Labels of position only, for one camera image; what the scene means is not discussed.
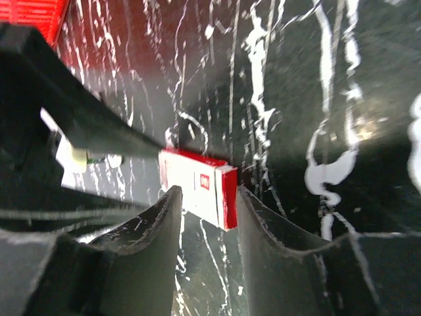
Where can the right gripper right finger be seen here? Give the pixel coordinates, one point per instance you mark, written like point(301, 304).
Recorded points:
point(289, 271)

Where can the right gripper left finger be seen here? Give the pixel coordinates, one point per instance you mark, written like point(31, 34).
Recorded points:
point(127, 271)

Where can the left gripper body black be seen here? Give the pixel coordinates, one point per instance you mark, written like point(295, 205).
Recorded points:
point(44, 199)

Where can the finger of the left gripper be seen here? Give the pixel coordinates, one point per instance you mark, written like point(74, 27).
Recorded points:
point(34, 78)

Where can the staple box red white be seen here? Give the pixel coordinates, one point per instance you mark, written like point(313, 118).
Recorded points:
point(209, 185)

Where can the red plastic shopping basket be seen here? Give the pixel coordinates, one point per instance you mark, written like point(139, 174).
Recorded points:
point(46, 15)

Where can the black marble pattern mat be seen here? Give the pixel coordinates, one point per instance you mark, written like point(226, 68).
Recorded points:
point(317, 104)

